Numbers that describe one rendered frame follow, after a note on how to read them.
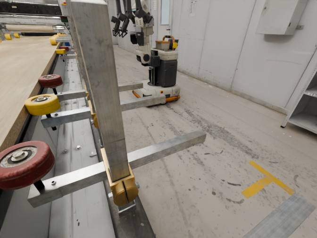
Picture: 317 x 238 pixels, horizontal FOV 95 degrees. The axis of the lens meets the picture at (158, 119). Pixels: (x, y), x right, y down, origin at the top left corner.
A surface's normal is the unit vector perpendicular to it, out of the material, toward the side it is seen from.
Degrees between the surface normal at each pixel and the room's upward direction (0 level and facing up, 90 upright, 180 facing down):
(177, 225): 0
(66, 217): 0
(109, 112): 90
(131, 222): 0
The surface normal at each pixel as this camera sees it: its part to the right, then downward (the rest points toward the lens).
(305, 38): -0.89, 0.23
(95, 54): 0.46, 0.48
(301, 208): 0.02, -0.85
